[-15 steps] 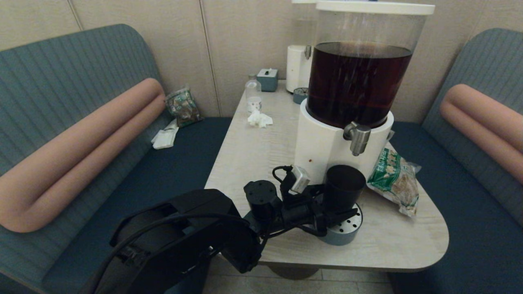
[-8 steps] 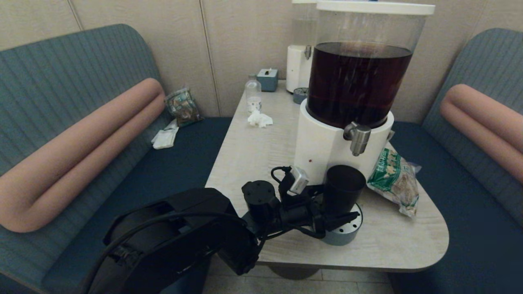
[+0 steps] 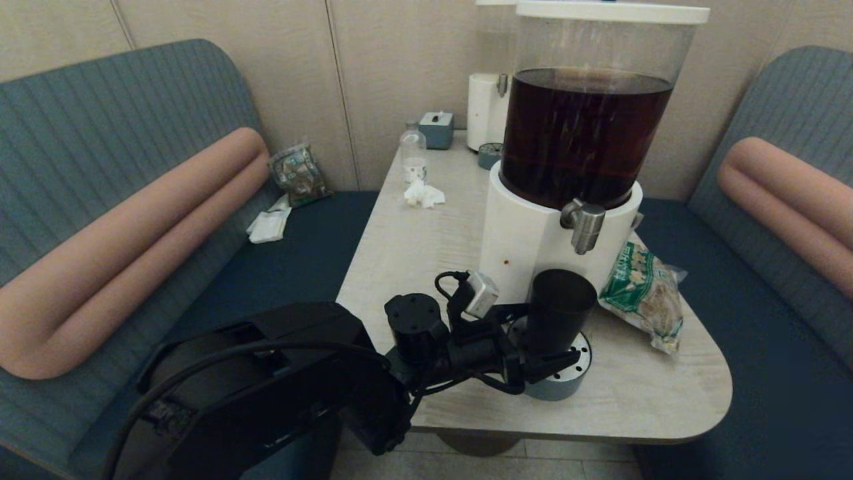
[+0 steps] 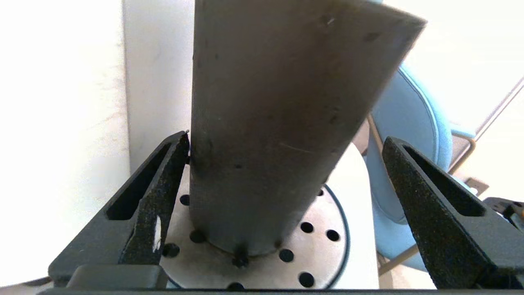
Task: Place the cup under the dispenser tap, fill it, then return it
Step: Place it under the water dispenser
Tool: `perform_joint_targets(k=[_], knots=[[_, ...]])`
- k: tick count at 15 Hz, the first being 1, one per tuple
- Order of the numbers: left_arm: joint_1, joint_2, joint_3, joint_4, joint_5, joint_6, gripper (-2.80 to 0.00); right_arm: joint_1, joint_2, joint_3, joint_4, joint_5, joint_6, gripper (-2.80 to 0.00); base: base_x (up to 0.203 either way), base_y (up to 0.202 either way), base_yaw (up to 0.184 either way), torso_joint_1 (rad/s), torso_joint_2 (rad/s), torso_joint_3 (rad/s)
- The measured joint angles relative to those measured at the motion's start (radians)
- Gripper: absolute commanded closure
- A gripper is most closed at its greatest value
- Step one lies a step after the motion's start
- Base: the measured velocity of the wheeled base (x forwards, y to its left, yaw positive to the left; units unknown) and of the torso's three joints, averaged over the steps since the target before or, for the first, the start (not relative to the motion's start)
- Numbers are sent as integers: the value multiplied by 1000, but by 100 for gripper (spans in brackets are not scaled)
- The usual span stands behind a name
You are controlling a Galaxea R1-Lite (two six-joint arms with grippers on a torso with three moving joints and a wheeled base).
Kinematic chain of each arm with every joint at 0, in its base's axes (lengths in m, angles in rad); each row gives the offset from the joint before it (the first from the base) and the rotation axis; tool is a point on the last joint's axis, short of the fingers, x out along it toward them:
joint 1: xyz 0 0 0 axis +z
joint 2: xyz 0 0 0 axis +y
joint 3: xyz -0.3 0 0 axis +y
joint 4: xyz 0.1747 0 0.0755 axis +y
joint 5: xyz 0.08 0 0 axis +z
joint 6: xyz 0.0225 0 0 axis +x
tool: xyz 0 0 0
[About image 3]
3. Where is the clear plastic bottle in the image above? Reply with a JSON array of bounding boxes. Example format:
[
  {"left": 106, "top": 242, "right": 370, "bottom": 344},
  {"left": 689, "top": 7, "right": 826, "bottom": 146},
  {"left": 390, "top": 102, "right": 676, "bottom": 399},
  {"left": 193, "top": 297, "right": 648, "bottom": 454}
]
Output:
[{"left": 400, "top": 121, "right": 428, "bottom": 184}]

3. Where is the clear empty beverage dispenser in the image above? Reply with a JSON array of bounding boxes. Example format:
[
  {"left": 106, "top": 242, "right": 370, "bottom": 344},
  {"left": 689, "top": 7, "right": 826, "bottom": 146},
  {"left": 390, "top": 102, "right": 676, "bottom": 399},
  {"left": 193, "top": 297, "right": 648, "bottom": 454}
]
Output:
[{"left": 466, "top": 0, "right": 530, "bottom": 152}]

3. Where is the green printed snack bag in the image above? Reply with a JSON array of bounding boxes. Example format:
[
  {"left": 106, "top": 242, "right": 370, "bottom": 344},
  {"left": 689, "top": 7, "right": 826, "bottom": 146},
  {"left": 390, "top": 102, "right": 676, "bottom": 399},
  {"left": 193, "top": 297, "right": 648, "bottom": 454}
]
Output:
[{"left": 598, "top": 230, "right": 687, "bottom": 355}]

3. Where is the white folded napkin pack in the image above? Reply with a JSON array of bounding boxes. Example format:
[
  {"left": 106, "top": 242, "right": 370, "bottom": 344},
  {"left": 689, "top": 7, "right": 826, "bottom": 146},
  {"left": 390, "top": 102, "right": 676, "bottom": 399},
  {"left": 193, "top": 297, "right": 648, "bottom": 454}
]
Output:
[{"left": 246, "top": 193, "right": 293, "bottom": 244}]

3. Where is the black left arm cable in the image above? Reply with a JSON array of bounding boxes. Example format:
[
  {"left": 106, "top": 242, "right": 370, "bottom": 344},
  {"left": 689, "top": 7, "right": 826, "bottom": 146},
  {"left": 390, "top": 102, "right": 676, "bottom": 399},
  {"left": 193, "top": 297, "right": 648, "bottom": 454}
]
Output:
[{"left": 100, "top": 270, "right": 527, "bottom": 480}]

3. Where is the large round perforated drip tray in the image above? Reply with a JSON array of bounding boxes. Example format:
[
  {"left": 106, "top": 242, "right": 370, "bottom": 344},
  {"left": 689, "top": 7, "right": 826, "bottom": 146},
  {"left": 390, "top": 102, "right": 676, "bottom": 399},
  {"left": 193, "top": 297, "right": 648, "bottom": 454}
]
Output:
[{"left": 510, "top": 317, "right": 592, "bottom": 401}]

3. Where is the large dark tea dispenser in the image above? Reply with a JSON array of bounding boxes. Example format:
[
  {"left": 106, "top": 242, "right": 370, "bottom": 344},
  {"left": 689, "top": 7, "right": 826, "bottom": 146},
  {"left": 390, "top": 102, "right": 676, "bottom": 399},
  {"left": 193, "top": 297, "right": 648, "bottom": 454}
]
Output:
[{"left": 478, "top": 1, "right": 711, "bottom": 327}]

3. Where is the transparent snack bag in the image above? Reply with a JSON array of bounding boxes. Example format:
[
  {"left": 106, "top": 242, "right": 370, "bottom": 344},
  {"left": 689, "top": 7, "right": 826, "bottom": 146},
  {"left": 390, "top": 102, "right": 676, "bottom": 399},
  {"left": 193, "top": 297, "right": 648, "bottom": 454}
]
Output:
[{"left": 268, "top": 141, "right": 332, "bottom": 207}]

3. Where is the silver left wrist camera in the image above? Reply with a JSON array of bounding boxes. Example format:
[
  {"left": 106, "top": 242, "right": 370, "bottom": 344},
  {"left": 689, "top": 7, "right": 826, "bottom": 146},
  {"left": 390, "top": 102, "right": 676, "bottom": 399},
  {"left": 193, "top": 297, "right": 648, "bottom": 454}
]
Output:
[{"left": 464, "top": 270, "right": 499, "bottom": 319}]

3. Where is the blue-grey upholstered booth bench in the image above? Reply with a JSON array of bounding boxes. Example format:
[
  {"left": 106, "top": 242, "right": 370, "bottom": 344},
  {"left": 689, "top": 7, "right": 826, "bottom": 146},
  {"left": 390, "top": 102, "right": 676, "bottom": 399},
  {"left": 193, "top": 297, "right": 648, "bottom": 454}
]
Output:
[
  {"left": 630, "top": 45, "right": 853, "bottom": 480},
  {"left": 0, "top": 39, "right": 381, "bottom": 480}
]

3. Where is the dark round table pedestal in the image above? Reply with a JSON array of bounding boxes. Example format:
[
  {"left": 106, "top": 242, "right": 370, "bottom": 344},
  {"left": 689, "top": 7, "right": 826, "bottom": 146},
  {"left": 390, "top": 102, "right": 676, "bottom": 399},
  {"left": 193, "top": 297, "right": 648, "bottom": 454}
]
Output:
[{"left": 433, "top": 432, "right": 524, "bottom": 457}]

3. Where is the pink bolster back cushion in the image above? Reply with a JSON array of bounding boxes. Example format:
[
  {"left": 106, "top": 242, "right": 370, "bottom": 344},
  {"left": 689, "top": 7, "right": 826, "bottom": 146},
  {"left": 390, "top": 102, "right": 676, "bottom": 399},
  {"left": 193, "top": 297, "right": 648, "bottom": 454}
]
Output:
[
  {"left": 0, "top": 127, "right": 271, "bottom": 381},
  {"left": 718, "top": 137, "right": 853, "bottom": 302}
]

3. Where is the black plastic cup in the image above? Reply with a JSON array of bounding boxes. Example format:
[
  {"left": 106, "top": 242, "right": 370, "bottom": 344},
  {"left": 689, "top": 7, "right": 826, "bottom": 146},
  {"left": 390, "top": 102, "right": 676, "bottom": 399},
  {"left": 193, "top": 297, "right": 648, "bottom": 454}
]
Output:
[{"left": 525, "top": 269, "right": 598, "bottom": 357}]

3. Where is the blue-grey tissue box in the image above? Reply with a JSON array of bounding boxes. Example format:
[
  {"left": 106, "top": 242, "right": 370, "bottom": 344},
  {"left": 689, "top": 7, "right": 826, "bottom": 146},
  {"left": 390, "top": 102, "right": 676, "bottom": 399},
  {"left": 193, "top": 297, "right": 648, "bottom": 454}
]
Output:
[{"left": 419, "top": 111, "right": 455, "bottom": 150}]

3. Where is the crumpled white tissue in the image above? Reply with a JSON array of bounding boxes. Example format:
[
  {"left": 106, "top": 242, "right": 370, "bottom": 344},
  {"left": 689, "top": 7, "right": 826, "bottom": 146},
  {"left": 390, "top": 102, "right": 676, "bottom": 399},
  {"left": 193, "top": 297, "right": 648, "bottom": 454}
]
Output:
[{"left": 403, "top": 179, "right": 446, "bottom": 209}]

